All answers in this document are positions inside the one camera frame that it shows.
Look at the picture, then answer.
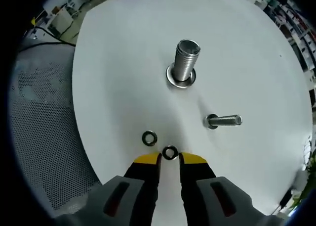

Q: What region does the small threaded steel stud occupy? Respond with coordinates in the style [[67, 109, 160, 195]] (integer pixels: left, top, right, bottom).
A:
[[203, 114, 243, 131]]

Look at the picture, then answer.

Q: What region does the black power adapter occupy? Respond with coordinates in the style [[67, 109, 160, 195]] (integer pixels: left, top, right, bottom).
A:
[[279, 188, 292, 209]]

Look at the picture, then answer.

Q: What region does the grey mesh chair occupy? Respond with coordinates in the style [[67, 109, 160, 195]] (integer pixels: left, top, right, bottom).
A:
[[9, 47, 104, 212]]

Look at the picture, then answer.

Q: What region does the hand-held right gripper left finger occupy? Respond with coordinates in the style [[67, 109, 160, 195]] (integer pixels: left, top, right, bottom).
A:
[[98, 152, 163, 226]]

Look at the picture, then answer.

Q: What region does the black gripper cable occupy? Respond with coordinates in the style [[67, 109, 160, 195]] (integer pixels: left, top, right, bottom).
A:
[[17, 25, 77, 51]]

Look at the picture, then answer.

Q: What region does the dark storage rack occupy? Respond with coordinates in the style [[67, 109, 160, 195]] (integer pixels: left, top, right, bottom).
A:
[[266, 0, 316, 73]]

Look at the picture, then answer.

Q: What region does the large threaded steel stud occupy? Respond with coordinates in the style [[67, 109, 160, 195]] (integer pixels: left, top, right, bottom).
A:
[[165, 39, 198, 90]]

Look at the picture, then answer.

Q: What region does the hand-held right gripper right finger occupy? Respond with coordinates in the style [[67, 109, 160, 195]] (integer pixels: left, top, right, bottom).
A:
[[179, 151, 257, 226]]

